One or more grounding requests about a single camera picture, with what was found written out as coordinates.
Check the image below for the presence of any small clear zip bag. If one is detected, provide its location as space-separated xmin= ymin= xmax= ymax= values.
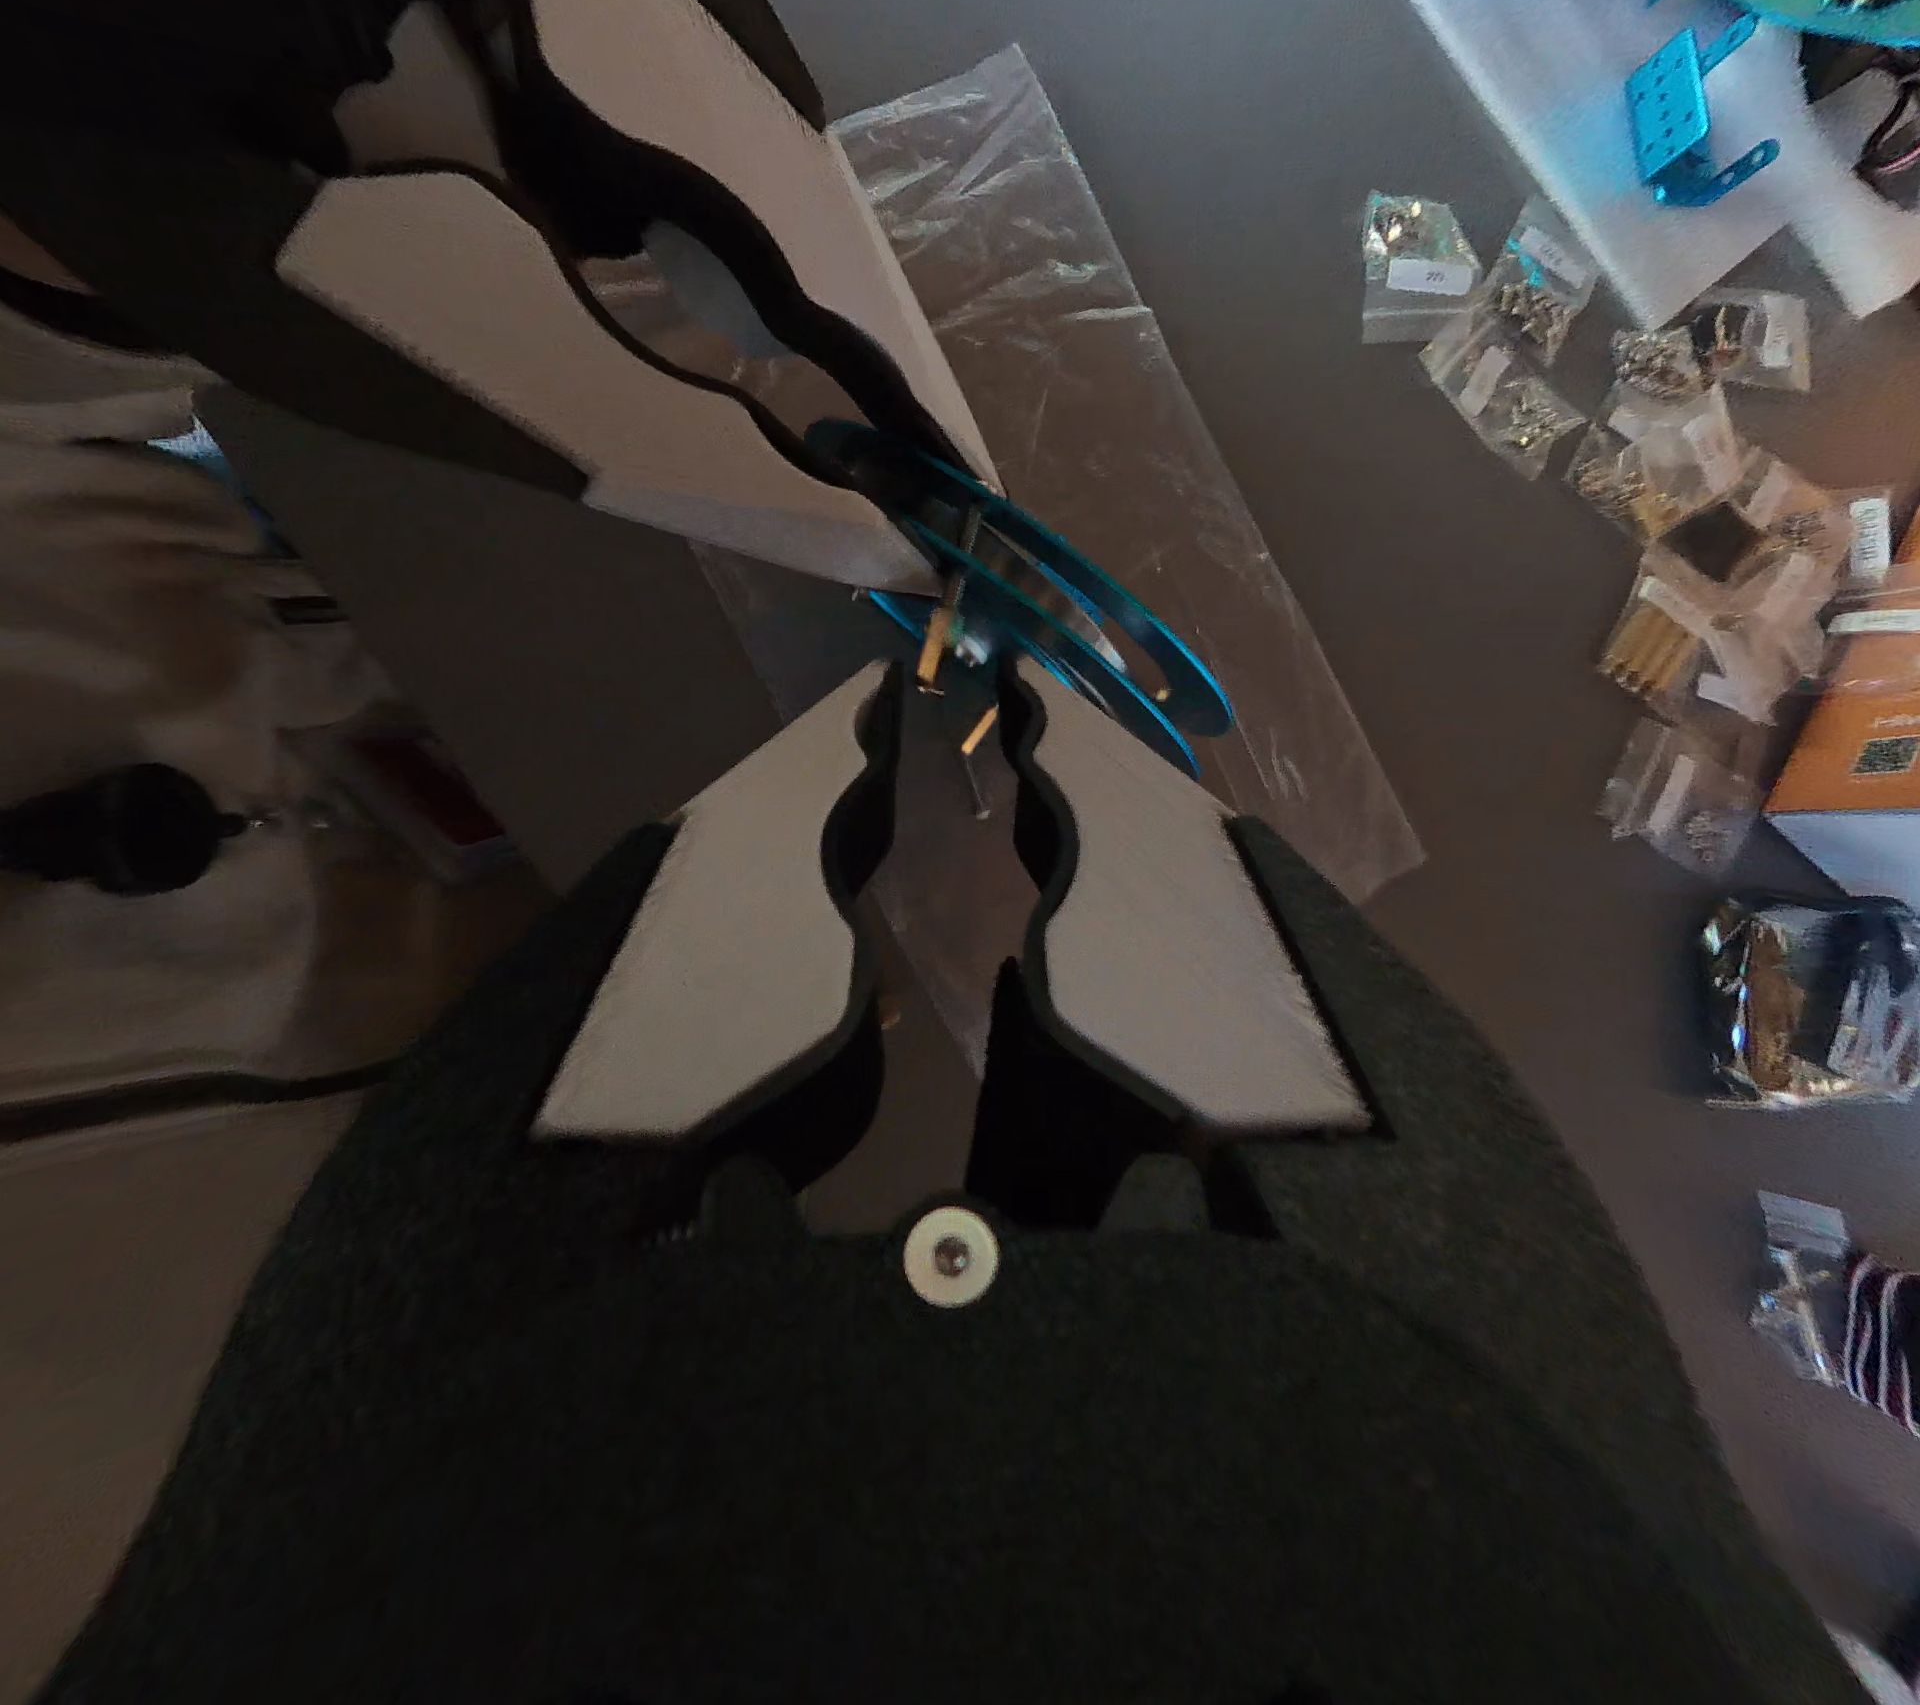
xmin=1748 ymin=1194 xmax=1854 ymax=1383

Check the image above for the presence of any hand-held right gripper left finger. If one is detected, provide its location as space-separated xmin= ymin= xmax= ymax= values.
xmin=528 ymin=656 xmax=904 ymax=1145

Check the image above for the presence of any dark shiny component bag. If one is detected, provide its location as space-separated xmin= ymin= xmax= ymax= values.
xmin=1698 ymin=896 xmax=1920 ymax=1110

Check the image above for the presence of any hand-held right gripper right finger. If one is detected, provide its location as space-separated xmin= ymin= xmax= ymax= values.
xmin=997 ymin=662 xmax=1375 ymax=1145

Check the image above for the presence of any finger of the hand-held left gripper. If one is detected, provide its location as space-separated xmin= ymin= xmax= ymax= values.
xmin=514 ymin=0 xmax=1002 ymax=495
xmin=273 ymin=170 xmax=943 ymax=600

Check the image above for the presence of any pile of small hardware bags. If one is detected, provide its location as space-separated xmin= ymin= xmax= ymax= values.
xmin=1356 ymin=190 xmax=1920 ymax=866

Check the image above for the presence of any blue metal turntable assembly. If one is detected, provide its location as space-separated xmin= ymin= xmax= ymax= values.
xmin=802 ymin=417 xmax=1236 ymax=779

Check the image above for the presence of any black servo with striped wires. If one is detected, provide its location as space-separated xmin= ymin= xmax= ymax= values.
xmin=1838 ymin=1254 xmax=1920 ymax=1440

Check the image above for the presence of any black lanyard with reel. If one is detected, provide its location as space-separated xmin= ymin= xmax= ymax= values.
xmin=0 ymin=760 xmax=279 ymax=896

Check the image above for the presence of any person's beige jacket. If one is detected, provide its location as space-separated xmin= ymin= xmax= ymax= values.
xmin=0 ymin=280 xmax=602 ymax=1705

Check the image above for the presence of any large clear plastic bag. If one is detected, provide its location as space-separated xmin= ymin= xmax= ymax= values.
xmin=691 ymin=43 xmax=1424 ymax=1079

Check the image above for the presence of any blue perforated metal bracket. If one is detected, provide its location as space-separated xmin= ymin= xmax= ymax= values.
xmin=1622 ymin=13 xmax=1783 ymax=209

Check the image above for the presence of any white foam sheet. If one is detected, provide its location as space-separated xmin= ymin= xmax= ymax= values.
xmin=1261 ymin=0 xmax=1920 ymax=327

